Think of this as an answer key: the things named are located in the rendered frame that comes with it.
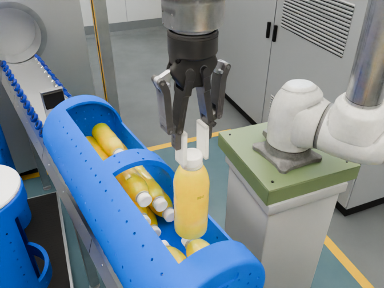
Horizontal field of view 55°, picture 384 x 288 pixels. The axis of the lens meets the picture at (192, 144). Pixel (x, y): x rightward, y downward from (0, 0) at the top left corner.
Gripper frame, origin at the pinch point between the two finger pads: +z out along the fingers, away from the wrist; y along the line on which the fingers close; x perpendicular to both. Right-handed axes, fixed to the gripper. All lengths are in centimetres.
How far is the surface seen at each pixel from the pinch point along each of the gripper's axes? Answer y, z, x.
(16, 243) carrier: 33, 61, -57
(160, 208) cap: -5.5, 38.1, -24.8
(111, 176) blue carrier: 5.7, 25.3, -30.1
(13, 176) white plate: 27, 44, -70
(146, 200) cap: -1.0, 32.7, -24.3
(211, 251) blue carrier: -1.8, 24.4, 4.8
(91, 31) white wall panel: -140, 131, -498
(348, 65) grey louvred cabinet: -157, 45, -78
